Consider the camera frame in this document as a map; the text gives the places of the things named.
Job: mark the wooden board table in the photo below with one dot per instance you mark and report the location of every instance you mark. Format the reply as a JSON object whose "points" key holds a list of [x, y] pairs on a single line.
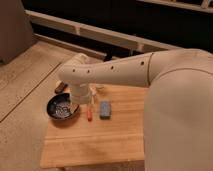
{"points": [[78, 142]]}

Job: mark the blue sponge block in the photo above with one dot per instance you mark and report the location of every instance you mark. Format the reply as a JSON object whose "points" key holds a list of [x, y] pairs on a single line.
{"points": [[105, 109]]}

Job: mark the dark ceramic bowl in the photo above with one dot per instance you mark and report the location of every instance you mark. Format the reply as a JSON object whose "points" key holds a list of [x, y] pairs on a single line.
{"points": [[60, 107]]}

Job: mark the white shelf rail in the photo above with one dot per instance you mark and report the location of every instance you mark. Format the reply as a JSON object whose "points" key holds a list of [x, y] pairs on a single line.
{"points": [[106, 43]]}

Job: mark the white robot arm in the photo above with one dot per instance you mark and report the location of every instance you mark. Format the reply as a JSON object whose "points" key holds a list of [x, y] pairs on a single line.
{"points": [[178, 109]]}

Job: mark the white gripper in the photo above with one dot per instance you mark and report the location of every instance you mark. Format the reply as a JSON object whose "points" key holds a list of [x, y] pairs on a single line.
{"points": [[80, 94]]}

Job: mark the dark remote control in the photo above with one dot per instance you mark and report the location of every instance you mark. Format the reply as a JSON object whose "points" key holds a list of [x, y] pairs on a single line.
{"points": [[60, 88]]}

